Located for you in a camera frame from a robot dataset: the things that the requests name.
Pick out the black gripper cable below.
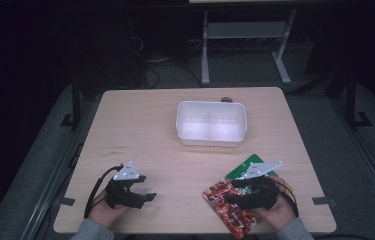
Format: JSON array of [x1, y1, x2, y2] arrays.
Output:
[[83, 164, 125, 220], [276, 185, 300, 218]]

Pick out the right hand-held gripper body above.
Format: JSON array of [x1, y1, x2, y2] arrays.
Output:
[[233, 160, 284, 211]]

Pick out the person's left hand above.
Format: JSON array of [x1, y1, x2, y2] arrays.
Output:
[[87, 188, 132, 229]]

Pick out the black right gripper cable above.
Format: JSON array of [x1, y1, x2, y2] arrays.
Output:
[[276, 185, 300, 218]]

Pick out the dark tape mark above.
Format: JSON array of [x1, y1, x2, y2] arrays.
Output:
[[58, 196, 76, 207], [311, 196, 338, 206]]

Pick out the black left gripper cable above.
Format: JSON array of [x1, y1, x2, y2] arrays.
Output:
[[83, 164, 125, 220]]

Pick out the white plastic divided container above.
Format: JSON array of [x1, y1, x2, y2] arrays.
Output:
[[175, 100, 248, 148]]

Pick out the black metal stand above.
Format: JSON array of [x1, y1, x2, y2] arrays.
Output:
[[345, 68, 373, 128], [60, 78, 83, 130]]

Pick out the red and green snack packet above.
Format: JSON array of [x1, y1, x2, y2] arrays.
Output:
[[202, 153, 285, 240]]

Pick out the black cables on floor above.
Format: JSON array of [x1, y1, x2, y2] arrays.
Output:
[[124, 31, 203, 90]]

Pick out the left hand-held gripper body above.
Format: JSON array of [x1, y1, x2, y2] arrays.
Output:
[[104, 160, 147, 210]]

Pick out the person's right hand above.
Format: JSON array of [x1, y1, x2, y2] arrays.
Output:
[[252, 175, 297, 232]]

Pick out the white metal stand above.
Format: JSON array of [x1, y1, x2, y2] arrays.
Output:
[[200, 8, 298, 86]]

